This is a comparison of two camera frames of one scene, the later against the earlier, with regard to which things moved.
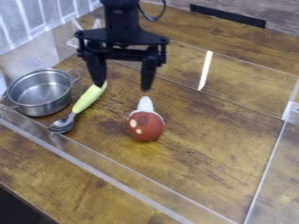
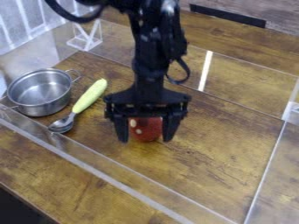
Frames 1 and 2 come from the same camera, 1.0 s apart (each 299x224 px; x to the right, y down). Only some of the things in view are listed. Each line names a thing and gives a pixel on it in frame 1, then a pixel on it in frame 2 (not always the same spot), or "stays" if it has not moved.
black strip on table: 248,19 stays
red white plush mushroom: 145,122 stays
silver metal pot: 42,92 stays
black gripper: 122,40 → 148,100
